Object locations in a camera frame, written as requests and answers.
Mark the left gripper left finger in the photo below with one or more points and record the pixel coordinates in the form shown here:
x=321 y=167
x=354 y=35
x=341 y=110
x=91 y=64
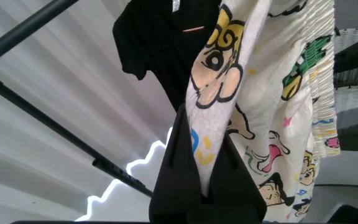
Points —
x=172 y=186

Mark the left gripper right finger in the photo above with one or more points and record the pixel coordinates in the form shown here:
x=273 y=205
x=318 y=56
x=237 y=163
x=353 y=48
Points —
x=235 y=186

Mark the cream printed garment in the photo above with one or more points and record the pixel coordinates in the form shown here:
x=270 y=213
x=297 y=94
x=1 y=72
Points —
x=275 y=77

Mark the black t-shirt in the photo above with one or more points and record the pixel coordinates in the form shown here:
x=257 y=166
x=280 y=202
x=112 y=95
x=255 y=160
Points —
x=160 y=46

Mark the pink clothes hanger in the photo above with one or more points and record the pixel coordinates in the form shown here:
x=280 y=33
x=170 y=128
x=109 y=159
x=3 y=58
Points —
x=193 y=29

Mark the white laundry basket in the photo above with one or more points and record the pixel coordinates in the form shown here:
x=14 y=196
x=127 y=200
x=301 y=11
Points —
x=353 y=102

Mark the black clothes rack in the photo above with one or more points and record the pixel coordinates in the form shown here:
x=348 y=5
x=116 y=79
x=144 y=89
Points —
x=26 y=26

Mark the white curtain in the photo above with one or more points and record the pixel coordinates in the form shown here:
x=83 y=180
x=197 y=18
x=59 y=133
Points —
x=73 y=77

